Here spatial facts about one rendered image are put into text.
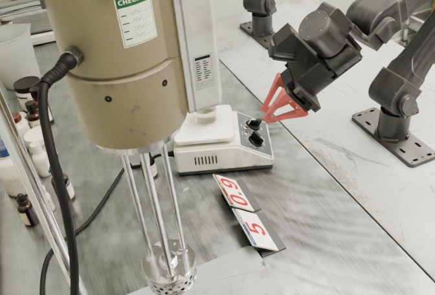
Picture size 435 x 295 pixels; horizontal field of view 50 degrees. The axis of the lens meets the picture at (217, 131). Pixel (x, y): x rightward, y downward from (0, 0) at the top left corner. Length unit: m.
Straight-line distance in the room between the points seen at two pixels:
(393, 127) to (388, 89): 0.09
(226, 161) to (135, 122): 0.56
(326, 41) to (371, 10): 0.10
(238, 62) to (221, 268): 0.72
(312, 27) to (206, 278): 0.44
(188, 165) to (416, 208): 0.44
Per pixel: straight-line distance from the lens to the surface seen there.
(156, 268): 0.60
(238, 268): 0.79
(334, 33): 0.78
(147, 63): 0.38
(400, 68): 0.98
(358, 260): 0.82
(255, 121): 0.99
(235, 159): 0.94
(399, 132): 1.03
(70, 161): 1.09
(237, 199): 0.87
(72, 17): 0.37
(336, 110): 1.14
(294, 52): 0.81
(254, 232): 0.81
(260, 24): 1.45
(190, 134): 0.93
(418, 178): 0.98
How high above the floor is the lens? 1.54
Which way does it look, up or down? 37 degrees down
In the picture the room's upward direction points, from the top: 6 degrees counter-clockwise
